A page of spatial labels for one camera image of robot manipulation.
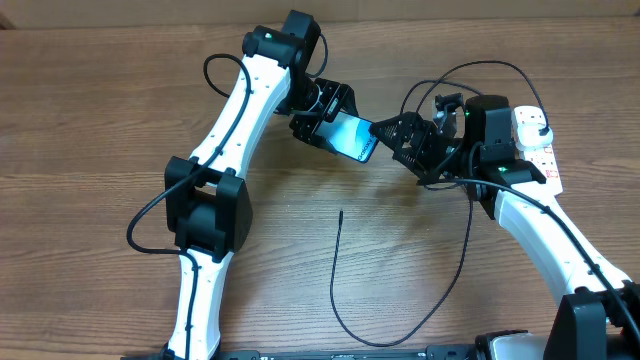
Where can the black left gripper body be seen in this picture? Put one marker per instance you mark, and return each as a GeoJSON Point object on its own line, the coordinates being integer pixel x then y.
{"type": "Point", "coordinates": [329, 97]}

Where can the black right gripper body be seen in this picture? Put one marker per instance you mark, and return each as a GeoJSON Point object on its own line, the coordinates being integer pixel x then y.
{"type": "Point", "coordinates": [435, 152]}

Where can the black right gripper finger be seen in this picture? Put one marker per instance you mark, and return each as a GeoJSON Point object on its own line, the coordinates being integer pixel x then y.
{"type": "Point", "coordinates": [414, 160]}
{"type": "Point", "coordinates": [396, 131]}

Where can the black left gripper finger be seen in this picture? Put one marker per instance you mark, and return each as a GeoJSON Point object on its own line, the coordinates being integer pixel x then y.
{"type": "Point", "coordinates": [306, 129]}
{"type": "Point", "coordinates": [348, 103]}

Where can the Galaxy smartphone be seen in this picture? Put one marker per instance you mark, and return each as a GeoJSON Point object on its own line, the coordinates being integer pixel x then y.
{"type": "Point", "coordinates": [350, 136]}

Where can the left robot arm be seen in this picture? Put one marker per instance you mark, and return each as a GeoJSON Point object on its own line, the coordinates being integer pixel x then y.
{"type": "Point", "coordinates": [207, 204]}

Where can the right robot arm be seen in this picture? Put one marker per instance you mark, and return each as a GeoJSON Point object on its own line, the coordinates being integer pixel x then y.
{"type": "Point", "coordinates": [471, 143]}

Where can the white charger plug adapter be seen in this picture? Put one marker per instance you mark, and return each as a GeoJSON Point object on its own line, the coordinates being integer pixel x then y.
{"type": "Point", "coordinates": [529, 136]}

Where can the white power strip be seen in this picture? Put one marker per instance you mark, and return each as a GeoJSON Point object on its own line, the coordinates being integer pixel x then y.
{"type": "Point", "coordinates": [543, 158]}

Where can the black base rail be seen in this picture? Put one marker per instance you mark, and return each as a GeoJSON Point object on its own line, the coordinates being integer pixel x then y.
{"type": "Point", "coordinates": [431, 352]}

